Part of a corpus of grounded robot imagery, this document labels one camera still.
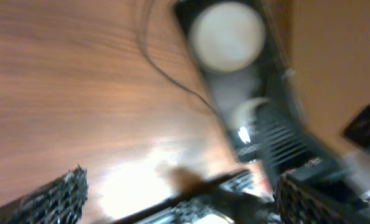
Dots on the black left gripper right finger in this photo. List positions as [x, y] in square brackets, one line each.
[297, 202]

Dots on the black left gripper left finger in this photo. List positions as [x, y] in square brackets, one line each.
[59, 201]

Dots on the black Galaxy flip phone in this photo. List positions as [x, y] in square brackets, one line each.
[237, 50]

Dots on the black overhead camera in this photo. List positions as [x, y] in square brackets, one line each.
[358, 130]

